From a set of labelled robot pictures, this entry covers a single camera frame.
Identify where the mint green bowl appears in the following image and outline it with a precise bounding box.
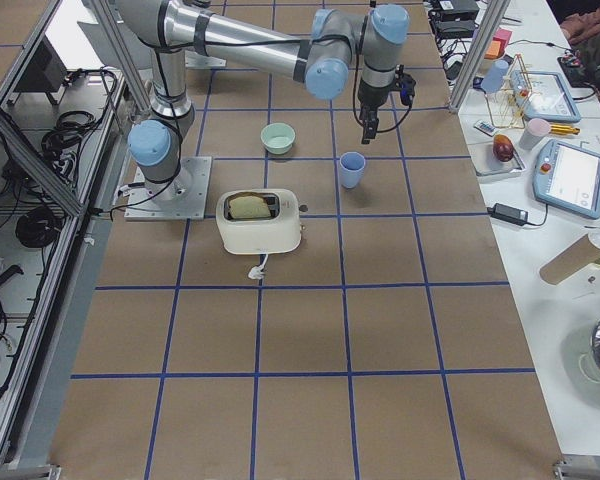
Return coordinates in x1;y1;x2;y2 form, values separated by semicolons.
260;122;296;155

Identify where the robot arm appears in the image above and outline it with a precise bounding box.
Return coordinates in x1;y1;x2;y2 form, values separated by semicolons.
117;1;415;144

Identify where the pale pink cup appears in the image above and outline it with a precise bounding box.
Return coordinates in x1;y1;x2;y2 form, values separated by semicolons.
518;118;551;150

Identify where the cream white toaster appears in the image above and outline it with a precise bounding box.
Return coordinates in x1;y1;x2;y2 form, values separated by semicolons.
216;189;302;255

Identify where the blue cup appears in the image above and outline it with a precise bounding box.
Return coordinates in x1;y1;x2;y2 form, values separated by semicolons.
338;152;366;189

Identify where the black power adapter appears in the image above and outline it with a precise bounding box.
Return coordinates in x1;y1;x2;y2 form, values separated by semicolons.
487;203;528;226

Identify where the red apple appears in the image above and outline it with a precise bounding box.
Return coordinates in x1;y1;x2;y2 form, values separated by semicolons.
492;134;515;162

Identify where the cardboard tube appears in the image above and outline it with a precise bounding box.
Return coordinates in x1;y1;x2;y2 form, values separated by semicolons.
539;229;600;285

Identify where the gold wire rack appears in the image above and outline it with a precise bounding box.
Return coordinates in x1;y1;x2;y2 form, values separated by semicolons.
485;54;531;129

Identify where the bread slice in toaster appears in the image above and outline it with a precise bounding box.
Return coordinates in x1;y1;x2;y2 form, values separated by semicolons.
228;195;271;220

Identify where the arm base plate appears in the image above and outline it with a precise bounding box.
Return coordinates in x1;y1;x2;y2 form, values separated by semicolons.
124;156;212;221

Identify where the teach pendant tablet near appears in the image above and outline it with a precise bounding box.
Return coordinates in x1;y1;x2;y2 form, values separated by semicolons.
532;140;600;219

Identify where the toaster power plug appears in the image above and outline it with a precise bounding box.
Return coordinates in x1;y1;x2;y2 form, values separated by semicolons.
248;254;269;280

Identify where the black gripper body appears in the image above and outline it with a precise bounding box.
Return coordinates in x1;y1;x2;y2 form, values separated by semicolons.
357;84;391;125

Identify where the teach pendant tablet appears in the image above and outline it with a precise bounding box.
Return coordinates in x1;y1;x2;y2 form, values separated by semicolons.
509;70;581;123
532;140;600;219

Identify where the teach pendant tablet far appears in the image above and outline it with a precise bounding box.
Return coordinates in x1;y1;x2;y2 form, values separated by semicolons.
509;70;581;123

